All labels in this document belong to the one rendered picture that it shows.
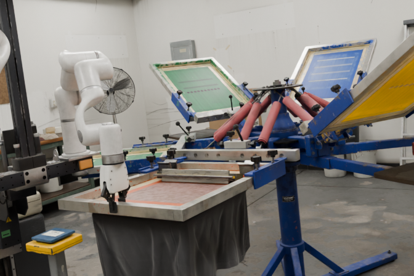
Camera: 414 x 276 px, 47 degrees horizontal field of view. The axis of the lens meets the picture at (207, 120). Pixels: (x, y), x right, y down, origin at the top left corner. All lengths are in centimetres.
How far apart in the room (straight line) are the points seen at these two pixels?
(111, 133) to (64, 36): 510
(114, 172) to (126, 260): 38
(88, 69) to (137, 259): 72
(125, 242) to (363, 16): 476
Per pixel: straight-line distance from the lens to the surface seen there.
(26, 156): 212
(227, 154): 235
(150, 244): 179
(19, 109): 210
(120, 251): 189
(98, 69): 183
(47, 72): 643
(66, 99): 217
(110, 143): 165
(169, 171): 215
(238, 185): 181
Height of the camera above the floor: 145
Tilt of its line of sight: 6 degrees down
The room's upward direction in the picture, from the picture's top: 6 degrees counter-clockwise
